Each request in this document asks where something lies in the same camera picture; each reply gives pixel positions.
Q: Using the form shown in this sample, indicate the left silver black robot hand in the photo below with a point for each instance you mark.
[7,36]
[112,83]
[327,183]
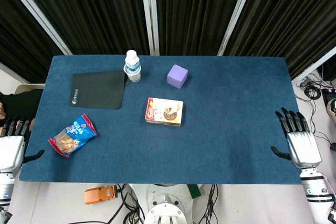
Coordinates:
[11,150]

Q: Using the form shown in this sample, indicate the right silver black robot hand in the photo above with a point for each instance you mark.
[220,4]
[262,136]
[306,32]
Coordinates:
[304,150]

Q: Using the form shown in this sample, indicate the cream red biscuit box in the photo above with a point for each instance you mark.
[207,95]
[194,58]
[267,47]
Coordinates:
[164,111]

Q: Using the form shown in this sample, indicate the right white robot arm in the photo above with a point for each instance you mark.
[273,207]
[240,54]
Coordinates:
[317,192]

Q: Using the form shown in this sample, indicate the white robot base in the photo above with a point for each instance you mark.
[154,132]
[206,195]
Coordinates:
[165,205]

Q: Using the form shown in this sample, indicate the dark green rectangular block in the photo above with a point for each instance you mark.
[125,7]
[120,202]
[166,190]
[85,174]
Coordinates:
[194,191]

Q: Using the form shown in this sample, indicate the beige shoe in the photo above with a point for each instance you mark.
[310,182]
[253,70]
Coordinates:
[332,111]

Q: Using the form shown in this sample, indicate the person in black shirt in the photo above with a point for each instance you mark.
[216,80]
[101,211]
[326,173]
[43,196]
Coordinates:
[21,103]

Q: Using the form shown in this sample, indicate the black device with pink light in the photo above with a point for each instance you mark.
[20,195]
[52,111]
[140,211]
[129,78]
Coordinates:
[329,96]

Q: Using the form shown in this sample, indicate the blue red snack bag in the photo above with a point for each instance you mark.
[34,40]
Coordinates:
[72,137]

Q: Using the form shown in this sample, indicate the beige chair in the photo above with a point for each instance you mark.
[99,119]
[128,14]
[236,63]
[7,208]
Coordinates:
[29,87]

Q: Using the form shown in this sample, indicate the grey power adapter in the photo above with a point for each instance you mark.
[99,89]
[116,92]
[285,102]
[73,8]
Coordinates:
[305,82]

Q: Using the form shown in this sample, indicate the black equipment case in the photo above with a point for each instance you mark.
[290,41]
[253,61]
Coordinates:
[328,72]

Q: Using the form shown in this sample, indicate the orange foot pedal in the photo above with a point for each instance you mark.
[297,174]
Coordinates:
[97,195]

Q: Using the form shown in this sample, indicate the black pleated curtain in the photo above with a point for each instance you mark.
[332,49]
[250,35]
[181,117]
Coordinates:
[291,16]
[92,9]
[21,45]
[194,9]

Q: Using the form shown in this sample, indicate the black mouse pad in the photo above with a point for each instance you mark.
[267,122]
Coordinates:
[98,90]

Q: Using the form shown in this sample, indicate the blue table cloth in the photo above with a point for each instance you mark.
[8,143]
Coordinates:
[197,150]

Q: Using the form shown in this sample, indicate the white paper cup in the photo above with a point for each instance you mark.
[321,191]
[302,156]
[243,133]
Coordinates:
[134,76]

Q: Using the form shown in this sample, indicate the purple foam cube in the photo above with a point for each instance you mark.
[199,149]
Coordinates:
[177,75]

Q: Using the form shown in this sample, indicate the white plastic bottle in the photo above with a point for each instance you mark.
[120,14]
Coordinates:
[131,61]

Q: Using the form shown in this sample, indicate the grey partition post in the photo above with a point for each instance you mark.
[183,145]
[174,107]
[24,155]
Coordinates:
[36,11]
[10,73]
[150,14]
[313,66]
[237,14]

